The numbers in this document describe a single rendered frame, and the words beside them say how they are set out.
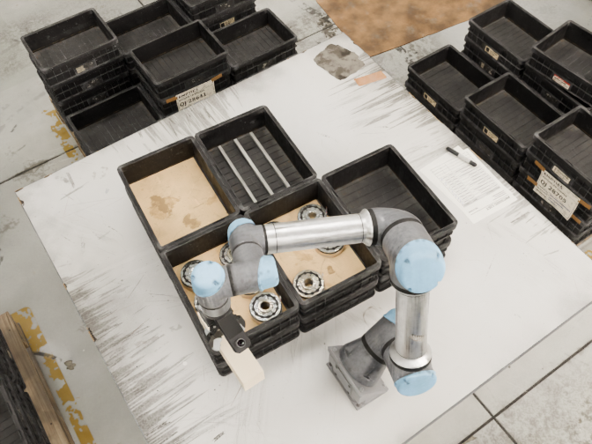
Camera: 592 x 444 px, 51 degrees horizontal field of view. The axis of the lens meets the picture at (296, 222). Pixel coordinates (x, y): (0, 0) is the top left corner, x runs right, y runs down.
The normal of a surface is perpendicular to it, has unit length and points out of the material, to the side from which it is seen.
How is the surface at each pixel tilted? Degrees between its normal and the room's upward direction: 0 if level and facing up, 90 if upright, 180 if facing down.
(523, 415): 0
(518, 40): 0
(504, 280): 0
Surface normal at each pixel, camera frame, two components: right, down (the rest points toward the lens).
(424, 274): 0.21, 0.48
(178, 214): -0.02, -0.55
